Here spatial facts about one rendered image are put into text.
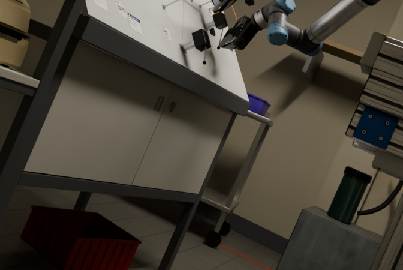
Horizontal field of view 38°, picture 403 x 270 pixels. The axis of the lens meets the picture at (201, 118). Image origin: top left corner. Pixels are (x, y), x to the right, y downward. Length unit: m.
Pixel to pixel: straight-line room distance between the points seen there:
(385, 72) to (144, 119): 0.87
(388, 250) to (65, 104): 1.01
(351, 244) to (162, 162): 1.53
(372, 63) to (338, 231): 1.99
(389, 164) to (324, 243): 1.84
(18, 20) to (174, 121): 0.87
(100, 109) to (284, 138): 2.77
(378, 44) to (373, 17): 2.99
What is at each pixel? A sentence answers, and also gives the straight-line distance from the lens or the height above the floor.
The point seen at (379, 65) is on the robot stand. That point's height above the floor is 1.04.
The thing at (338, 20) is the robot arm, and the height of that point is 1.22.
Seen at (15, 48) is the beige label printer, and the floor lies 0.71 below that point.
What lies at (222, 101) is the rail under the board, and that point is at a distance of 2.35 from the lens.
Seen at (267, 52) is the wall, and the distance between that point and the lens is 4.55.
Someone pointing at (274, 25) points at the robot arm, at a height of 1.14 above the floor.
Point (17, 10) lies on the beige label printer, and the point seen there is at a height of 0.80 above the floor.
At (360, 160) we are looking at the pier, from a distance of 4.19.
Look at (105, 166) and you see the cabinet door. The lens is 1.95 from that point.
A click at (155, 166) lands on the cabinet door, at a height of 0.49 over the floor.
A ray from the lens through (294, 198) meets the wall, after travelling 4.40.
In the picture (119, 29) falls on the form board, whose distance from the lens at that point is 1.71.
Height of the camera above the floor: 0.76
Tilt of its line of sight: 1 degrees down
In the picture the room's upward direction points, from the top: 23 degrees clockwise
